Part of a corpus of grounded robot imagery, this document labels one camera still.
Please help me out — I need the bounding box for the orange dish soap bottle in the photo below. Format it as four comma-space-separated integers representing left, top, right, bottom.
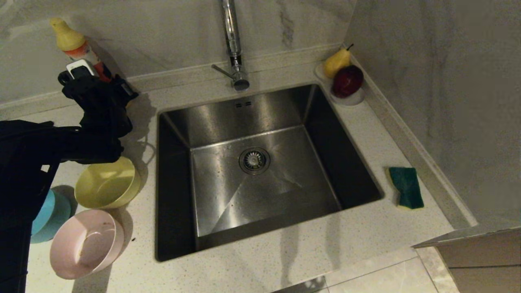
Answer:
50, 17, 113, 83

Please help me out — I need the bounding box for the green and yellow sponge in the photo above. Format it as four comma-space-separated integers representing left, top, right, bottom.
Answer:
388, 166, 425, 210

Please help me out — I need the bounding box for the stainless steel sink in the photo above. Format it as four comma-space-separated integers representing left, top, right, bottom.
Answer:
155, 83, 384, 262

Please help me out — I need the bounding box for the metal sink drain strainer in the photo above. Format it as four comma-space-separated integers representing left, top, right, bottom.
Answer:
239, 147, 271, 176

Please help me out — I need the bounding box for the yellow plastic bowl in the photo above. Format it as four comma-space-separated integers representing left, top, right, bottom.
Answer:
74, 157, 142, 210

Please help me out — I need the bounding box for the chrome faucet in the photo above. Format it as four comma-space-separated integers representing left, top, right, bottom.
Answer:
211, 0, 250, 91

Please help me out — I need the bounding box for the blue plastic bowl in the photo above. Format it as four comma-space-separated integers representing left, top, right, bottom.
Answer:
31, 189, 72, 244

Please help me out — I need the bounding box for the pink plastic bowl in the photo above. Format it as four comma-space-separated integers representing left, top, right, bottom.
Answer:
50, 209, 125, 280

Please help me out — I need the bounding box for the yellow pear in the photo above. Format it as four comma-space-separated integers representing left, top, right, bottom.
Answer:
323, 44, 354, 80

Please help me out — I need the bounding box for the dark red apple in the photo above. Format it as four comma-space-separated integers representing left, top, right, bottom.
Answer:
332, 65, 364, 99

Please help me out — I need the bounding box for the small white dish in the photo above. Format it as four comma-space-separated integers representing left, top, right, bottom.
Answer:
314, 62, 366, 107

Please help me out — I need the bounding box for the beige wooden cabinet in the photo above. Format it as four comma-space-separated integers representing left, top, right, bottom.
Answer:
411, 226, 521, 293

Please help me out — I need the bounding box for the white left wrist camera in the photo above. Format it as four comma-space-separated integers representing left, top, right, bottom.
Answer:
66, 59, 98, 80

